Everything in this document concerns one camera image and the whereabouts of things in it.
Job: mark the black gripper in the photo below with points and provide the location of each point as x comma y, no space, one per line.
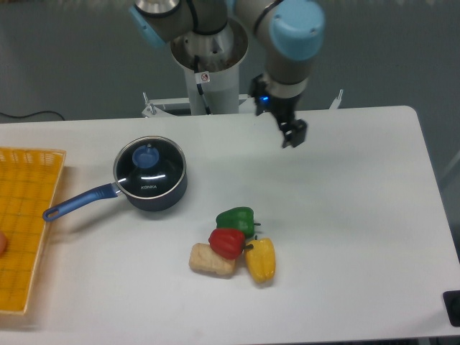
281,104

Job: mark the glass lid blue knob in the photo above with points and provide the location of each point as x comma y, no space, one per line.
150,167

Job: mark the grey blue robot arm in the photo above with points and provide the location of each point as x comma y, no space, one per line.
291,32

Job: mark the green bell pepper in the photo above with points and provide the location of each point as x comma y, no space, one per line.
239,218

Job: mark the red bell pepper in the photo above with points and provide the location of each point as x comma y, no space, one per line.
228,243

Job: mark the yellow bell pepper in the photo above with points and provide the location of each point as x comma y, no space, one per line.
260,259

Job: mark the beige bread piece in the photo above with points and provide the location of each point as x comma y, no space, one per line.
204,259

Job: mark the black table-edge device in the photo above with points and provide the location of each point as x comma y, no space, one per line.
452,302

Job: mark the yellow woven basket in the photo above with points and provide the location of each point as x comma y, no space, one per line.
29,180

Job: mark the orange round object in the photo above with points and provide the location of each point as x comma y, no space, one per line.
3,242

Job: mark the white base frame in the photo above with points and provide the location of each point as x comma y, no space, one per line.
181,106

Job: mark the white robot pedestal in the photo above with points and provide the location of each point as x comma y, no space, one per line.
211,68

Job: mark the dark saucepan blue handle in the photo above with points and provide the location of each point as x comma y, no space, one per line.
112,190

